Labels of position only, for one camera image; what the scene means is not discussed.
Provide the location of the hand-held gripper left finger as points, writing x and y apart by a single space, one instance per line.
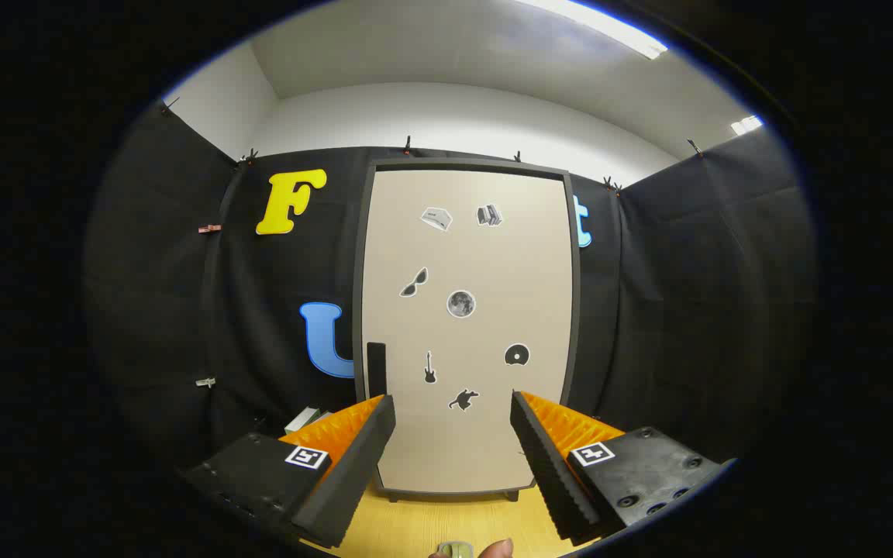
353 473

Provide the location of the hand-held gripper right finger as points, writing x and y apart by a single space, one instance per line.
551 473

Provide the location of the pale green mug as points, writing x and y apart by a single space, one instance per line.
456 551

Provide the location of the green book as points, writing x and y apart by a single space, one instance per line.
301 419

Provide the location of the black backdrop cloth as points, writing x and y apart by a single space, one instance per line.
687 310

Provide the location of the dark grey cabinet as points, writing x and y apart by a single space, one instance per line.
470 165

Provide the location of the row of black cloth clips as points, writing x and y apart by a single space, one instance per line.
248 158

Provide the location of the small ceiling light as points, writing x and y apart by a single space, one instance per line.
746 124

